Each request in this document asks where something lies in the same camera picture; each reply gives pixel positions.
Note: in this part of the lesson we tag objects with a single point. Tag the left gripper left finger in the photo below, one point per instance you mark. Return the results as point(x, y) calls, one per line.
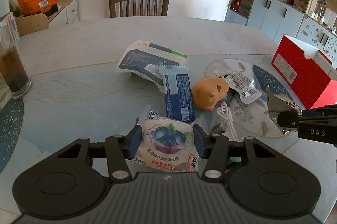
point(118, 150)

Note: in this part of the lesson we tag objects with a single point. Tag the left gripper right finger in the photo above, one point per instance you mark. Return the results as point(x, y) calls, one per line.
point(214, 150)

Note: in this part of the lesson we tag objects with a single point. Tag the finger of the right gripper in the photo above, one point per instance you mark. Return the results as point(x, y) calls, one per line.
point(289, 119)

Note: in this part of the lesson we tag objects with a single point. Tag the silver foil packet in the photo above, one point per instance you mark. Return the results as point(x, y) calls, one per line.
point(277, 103)

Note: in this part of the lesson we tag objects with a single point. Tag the blueberry cake packet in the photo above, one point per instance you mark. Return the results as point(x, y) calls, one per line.
point(167, 145)

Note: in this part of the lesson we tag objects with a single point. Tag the orange pig toy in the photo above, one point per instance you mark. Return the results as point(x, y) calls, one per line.
point(208, 91)

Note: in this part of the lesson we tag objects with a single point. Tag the blue snack bar packet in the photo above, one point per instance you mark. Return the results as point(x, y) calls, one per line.
point(177, 93)

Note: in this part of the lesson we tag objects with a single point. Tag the clear silver snack pouch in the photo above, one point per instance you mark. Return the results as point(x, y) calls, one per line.
point(242, 84)

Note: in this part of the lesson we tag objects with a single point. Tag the white grey wipes pack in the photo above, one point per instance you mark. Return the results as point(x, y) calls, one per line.
point(143, 58)

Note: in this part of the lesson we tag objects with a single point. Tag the red cardboard box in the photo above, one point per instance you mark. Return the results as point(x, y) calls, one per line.
point(308, 72)

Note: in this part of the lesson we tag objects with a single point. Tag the glass bottle with tea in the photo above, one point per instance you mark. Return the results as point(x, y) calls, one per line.
point(13, 70)

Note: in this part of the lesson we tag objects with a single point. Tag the white side cabinet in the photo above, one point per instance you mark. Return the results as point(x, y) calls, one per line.
point(67, 13)

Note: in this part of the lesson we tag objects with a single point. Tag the brown wooden chair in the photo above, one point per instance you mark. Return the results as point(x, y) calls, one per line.
point(133, 8)

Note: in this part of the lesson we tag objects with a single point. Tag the cardboard box on cabinet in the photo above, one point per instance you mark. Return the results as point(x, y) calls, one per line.
point(31, 24)

